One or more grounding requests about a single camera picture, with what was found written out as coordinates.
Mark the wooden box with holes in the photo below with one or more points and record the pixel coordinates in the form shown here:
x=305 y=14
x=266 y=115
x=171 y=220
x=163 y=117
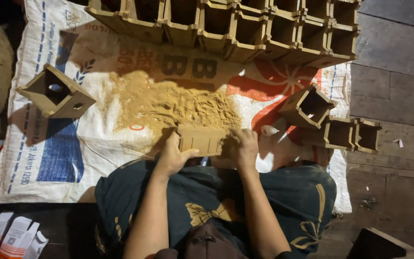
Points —
x=56 y=92

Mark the dark green patterned sarong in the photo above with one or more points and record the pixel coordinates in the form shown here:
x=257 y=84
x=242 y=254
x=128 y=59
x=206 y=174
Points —
x=300 y=205

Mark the dark wooden block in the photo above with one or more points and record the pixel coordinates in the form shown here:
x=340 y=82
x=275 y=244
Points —
x=377 y=245

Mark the small white glue bottle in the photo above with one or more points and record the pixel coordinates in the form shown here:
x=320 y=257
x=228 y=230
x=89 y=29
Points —
x=268 y=130

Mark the person's right hand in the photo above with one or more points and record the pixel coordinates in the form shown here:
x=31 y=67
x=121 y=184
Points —
x=243 y=147

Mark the open wooden box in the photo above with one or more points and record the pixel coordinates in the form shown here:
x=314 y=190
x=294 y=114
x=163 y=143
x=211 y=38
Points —
x=338 y=133
x=307 y=107
x=368 y=136

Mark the person's left hand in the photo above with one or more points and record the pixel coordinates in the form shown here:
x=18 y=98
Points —
x=170 y=158

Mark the pile of sawdust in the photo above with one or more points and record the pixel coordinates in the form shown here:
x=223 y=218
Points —
x=171 y=102

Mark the slotted wooden box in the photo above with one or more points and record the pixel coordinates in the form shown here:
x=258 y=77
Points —
x=201 y=139

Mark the stack of open wooden boxes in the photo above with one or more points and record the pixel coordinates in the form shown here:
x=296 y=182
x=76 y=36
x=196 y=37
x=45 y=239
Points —
x=250 y=32

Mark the printed woven plastic sack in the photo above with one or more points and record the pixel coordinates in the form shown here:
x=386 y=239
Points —
x=59 y=158

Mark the white paper scrap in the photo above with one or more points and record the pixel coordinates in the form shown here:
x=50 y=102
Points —
x=399 y=142

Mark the person's right fingers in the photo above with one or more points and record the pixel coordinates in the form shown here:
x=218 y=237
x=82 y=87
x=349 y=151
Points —
x=228 y=142

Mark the brown shirt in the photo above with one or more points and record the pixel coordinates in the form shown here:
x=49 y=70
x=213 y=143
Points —
x=207 y=244

